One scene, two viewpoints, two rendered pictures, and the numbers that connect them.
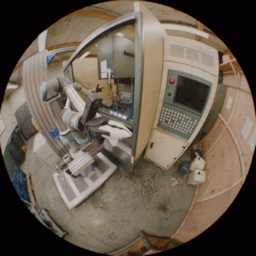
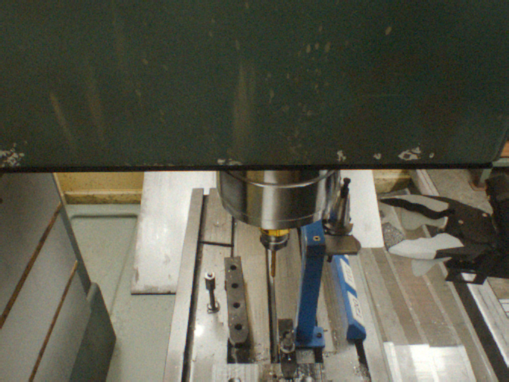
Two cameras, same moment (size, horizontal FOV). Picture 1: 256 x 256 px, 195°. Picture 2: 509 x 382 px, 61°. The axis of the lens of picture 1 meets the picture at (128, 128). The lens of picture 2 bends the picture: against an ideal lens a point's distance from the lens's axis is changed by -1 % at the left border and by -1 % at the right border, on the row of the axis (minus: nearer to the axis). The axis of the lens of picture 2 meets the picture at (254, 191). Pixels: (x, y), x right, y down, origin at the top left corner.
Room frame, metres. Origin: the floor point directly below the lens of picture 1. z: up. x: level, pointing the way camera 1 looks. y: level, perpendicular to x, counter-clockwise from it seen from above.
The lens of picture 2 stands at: (1.92, 0.69, 1.81)
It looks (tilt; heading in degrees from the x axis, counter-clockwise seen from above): 38 degrees down; 232
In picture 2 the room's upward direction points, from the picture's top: straight up
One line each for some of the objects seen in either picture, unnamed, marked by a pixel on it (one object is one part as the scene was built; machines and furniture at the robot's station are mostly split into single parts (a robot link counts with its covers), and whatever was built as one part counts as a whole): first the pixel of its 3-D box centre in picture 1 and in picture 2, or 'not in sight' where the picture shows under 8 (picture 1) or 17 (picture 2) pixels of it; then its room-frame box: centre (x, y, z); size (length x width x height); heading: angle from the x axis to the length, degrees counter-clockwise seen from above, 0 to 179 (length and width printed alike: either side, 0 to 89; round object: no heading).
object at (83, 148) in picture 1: (85, 141); not in sight; (0.48, 0.48, 1.01); 0.36 x 0.22 x 0.06; 142
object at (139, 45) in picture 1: (137, 106); not in sight; (0.47, -0.06, 1.40); 0.04 x 0.04 x 1.20; 53
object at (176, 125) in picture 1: (178, 113); not in sight; (1.11, -0.94, 1.06); 1.34 x 0.58 x 2.12; 143
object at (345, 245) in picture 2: not in sight; (342, 245); (1.41, 0.33, 1.21); 0.07 x 0.05 x 0.01; 143
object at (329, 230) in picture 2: not in sight; (336, 225); (1.38, 0.28, 1.21); 0.06 x 0.06 x 0.03
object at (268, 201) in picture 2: (110, 81); (277, 154); (1.61, 0.35, 1.51); 0.16 x 0.16 x 0.12
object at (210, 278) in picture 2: not in sight; (211, 290); (1.58, 0.08, 0.96); 0.03 x 0.03 x 0.13
